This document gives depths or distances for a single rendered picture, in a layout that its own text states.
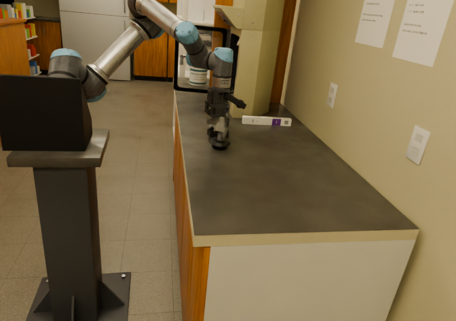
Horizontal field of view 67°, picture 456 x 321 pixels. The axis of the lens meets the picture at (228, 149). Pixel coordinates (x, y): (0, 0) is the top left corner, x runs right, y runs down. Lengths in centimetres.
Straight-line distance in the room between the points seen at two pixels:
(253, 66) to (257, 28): 19
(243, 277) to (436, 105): 78
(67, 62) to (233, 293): 107
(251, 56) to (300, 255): 112
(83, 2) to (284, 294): 619
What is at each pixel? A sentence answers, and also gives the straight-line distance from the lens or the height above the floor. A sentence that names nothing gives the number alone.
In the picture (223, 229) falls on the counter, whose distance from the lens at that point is 99.
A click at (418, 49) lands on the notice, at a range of 133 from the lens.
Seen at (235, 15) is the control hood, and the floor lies 147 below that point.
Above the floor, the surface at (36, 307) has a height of 1.
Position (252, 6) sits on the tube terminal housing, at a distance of 186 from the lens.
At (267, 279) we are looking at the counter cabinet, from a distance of 112.
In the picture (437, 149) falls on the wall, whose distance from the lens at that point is 122.
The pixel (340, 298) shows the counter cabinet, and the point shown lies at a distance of 129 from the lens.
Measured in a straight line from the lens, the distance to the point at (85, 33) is 685.
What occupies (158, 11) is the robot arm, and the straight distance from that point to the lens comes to 148.
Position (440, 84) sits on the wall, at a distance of 124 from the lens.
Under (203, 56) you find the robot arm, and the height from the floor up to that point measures 132.
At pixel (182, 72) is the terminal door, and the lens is 220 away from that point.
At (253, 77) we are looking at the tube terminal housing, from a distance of 190.
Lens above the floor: 152
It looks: 23 degrees down
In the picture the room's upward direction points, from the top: 6 degrees clockwise
